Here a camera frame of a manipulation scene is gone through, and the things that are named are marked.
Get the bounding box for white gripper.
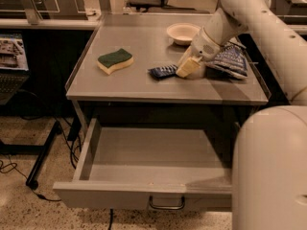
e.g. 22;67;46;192
176;28;221;78

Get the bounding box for blue rxbar blueberry wrapper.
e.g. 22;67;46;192
148;64;177;80

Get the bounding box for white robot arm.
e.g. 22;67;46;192
177;0;307;230

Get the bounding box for grey open top drawer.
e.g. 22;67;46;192
54;119;233;211

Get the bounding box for grey metal cabinet table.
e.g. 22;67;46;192
66;13;270;131

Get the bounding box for white paper bowl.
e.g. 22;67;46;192
167;23;200;46

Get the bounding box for blue chip bag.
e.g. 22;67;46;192
206;42;248;80

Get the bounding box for green yellow sponge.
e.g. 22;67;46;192
97;48;134;75

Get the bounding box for black desk leg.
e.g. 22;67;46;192
0;121;61;190

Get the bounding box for metal drawer handle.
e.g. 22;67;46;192
149;195;185;211

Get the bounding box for black cable under drawer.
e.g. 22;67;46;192
106;208;115;230

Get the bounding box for black floor cable left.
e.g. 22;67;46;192
0;153;62;203

